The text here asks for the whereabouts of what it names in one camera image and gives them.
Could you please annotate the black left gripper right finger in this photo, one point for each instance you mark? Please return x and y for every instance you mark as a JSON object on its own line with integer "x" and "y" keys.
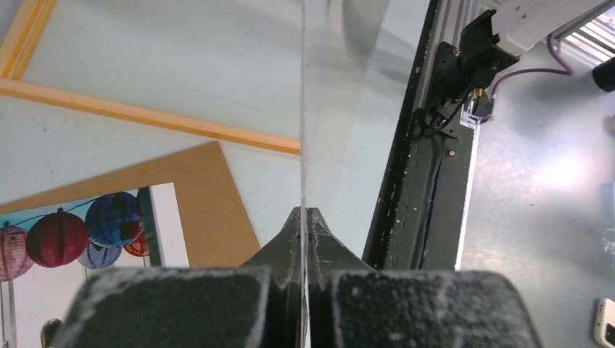
{"x": 353, "y": 305}

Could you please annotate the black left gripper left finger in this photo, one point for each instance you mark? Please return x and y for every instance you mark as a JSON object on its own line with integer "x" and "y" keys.
{"x": 254, "y": 305}

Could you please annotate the printed photo with white border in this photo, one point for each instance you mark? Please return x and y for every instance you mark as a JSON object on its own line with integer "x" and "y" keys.
{"x": 48, "y": 252}

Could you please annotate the clear acrylic sheet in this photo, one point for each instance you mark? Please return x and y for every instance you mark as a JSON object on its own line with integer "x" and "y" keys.
{"x": 357, "y": 57}

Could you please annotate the wooden picture frame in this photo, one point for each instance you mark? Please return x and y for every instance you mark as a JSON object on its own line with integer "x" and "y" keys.
{"x": 18, "y": 46}

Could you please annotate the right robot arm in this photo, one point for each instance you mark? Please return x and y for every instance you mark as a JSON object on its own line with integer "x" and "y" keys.
{"x": 496, "y": 39}

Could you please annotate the brown cardboard backing board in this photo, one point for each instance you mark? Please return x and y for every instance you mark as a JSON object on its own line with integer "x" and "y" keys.
{"x": 215, "y": 223}

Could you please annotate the white device on floor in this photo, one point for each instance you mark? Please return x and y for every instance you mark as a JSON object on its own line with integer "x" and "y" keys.
{"x": 604, "y": 323}

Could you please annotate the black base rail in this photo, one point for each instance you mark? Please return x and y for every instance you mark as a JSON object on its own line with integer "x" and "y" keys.
{"x": 419, "y": 214}

